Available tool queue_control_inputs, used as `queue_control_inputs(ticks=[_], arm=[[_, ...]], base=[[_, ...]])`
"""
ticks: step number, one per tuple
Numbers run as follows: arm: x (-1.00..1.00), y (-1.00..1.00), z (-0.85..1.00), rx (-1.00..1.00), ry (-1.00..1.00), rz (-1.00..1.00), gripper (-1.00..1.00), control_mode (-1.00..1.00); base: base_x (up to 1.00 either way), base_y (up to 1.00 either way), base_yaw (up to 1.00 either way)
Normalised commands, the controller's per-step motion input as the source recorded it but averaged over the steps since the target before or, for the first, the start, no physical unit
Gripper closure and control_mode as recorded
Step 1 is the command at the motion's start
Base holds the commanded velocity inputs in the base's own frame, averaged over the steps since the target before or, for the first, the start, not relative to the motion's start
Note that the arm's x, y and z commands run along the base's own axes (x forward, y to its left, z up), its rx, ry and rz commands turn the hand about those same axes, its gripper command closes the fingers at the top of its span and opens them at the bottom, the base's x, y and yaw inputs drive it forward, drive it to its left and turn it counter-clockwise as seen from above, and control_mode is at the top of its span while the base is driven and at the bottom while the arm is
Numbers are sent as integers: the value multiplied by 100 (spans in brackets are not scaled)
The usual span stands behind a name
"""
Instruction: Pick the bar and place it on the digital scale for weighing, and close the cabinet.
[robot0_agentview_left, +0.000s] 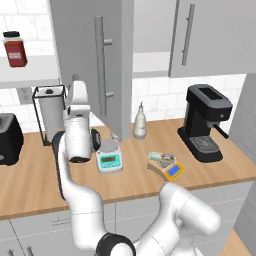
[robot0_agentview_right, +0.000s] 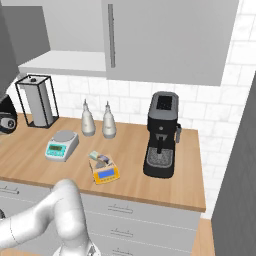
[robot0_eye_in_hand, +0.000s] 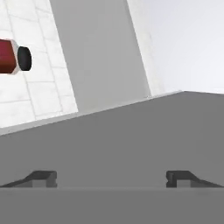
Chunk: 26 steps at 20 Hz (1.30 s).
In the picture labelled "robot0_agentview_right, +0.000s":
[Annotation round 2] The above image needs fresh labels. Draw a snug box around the grey cabinet door handle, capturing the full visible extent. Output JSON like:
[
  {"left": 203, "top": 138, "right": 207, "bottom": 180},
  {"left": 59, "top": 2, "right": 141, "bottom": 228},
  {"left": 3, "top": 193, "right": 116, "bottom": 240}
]
[{"left": 107, "top": 3, "right": 117, "bottom": 68}]

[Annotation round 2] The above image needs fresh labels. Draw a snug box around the grey drawer front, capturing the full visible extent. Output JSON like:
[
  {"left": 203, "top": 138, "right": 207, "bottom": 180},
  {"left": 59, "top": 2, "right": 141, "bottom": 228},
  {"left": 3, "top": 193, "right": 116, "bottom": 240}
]
[
  {"left": 80, "top": 193, "right": 202, "bottom": 232},
  {"left": 89, "top": 232, "right": 194, "bottom": 256},
  {"left": 0, "top": 180, "right": 56, "bottom": 205},
  {"left": 83, "top": 211, "right": 198, "bottom": 253}
]

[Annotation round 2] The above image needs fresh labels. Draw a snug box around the black coffee machine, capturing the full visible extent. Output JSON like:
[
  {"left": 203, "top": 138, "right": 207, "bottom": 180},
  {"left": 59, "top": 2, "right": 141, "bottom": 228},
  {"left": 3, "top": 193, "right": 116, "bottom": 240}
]
[{"left": 142, "top": 91, "right": 183, "bottom": 180}]

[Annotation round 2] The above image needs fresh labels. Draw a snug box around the grey open cabinet door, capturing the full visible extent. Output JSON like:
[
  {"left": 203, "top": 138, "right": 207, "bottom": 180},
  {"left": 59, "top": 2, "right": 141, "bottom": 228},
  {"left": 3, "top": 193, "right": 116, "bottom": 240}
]
[{"left": 0, "top": 0, "right": 20, "bottom": 98}]

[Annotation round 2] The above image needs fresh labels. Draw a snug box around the grey drawer handle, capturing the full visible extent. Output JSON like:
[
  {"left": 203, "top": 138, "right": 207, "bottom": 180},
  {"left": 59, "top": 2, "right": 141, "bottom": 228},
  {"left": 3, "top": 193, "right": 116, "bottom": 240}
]
[
  {"left": 110, "top": 228, "right": 139, "bottom": 239},
  {"left": 107, "top": 204, "right": 135, "bottom": 215},
  {"left": 111, "top": 247, "right": 135, "bottom": 256},
  {"left": 0, "top": 186, "right": 20, "bottom": 196}
]

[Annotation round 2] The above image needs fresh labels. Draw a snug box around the black wire towel holder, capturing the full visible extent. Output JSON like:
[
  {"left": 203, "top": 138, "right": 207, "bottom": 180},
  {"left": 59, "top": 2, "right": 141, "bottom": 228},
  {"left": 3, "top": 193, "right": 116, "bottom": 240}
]
[{"left": 14, "top": 74, "right": 61, "bottom": 130}]

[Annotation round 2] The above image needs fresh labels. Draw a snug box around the yellow wrapped bar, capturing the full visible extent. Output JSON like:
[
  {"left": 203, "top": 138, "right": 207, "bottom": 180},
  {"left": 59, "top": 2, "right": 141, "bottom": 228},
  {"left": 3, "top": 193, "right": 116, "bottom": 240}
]
[{"left": 87, "top": 150, "right": 121, "bottom": 186}]

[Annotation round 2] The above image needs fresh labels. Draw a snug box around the grey wall cabinet body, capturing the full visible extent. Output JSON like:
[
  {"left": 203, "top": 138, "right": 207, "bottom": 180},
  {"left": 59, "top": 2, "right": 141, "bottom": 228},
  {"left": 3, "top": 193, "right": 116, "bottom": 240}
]
[{"left": 2, "top": 0, "right": 108, "bottom": 79}]

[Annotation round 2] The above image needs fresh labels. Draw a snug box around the dark grey tall fridge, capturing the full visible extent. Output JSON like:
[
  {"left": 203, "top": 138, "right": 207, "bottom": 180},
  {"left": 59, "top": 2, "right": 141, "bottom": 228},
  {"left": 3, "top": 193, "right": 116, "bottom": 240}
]
[{"left": 211, "top": 71, "right": 256, "bottom": 256}]

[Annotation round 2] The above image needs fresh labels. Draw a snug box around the white bottle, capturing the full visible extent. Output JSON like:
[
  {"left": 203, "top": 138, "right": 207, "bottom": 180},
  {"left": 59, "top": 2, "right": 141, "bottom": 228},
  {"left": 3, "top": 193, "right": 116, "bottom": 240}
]
[
  {"left": 101, "top": 100, "right": 118, "bottom": 140},
  {"left": 80, "top": 98, "right": 97, "bottom": 137}
]

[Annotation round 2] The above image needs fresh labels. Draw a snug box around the white teal digital scale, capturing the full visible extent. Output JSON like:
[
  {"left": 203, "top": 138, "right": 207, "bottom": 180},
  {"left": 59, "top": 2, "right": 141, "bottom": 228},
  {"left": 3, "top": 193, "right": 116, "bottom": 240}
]
[{"left": 44, "top": 129, "right": 81, "bottom": 163}]

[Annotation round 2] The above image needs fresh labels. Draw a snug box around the grey closed cabinet door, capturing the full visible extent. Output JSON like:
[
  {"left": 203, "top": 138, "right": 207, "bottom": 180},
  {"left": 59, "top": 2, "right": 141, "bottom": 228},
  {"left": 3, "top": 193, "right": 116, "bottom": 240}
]
[{"left": 101, "top": 0, "right": 240, "bottom": 87}]

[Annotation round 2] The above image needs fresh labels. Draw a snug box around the white paper towel roll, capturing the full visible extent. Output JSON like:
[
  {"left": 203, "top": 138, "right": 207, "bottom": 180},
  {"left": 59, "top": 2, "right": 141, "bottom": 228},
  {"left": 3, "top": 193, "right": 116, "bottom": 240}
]
[{"left": 24, "top": 76, "right": 55, "bottom": 128}]

